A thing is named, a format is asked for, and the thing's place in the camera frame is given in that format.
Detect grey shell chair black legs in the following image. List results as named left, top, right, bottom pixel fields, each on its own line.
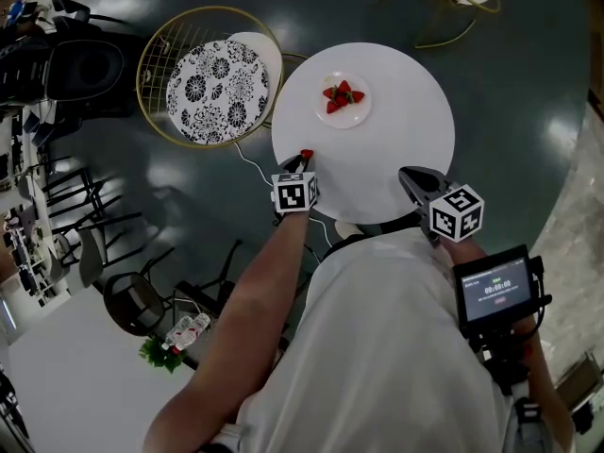
left=46, top=231, right=81, bottom=282
left=75, top=212, right=143, bottom=288

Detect person's left forearm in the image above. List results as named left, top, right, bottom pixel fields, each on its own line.
left=141, top=210, right=312, bottom=453

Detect white-edged phone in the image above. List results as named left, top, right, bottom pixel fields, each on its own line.
left=173, top=296, right=202, bottom=315

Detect clear water bottle red cap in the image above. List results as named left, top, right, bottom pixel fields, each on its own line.
left=161, top=316, right=199, bottom=354

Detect person's black trousers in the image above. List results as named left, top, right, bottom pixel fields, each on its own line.
left=323, top=214, right=428, bottom=261

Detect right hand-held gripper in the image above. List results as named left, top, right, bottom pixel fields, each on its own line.
left=398, top=165, right=486, bottom=247

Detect white plate with strawberries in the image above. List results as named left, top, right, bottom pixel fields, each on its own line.
left=313, top=70, right=373, bottom=130

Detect person's white shirt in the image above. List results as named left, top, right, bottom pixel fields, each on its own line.
left=207, top=226, right=515, bottom=453

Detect person's white shoe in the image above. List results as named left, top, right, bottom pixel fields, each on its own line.
left=333, top=220, right=365, bottom=238

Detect person's right forearm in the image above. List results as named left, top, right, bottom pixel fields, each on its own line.
left=441, top=238, right=575, bottom=453

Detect pile of red strawberries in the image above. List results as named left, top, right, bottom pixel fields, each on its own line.
left=322, top=79, right=366, bottom=115

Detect grey strap with black buckle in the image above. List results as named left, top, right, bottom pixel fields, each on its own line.
left=500, top=394, right=556, bottom=453

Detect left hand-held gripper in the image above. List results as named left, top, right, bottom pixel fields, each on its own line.
left=271, top=155, right=320, bottom=215

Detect black round-back chair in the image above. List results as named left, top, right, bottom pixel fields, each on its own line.
left=102, top=271, right=167, bottom=338

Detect white floor cable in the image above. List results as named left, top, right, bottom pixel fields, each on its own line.
left=233, top=142, right=331, bottom=254

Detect white round table gold legs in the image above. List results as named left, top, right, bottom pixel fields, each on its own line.
left=270, top=42, right=457, bottom=226

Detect black monitor screen device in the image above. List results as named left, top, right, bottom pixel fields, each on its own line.
left=464, top=255, right=554, bottom=398

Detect large black hooded equipment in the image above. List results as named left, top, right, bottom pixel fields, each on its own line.
left=45, top=39, right=126, bottom=102

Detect black handheld monitor screen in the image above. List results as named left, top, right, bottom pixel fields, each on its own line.
left=451, top=243, right=543, bottom=338

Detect white office desk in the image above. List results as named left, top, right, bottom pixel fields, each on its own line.
left=0, top=101, right=56, bottom=310

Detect green leafy plant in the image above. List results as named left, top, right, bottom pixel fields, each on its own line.
left=137, top=335, right=186, bottom=375

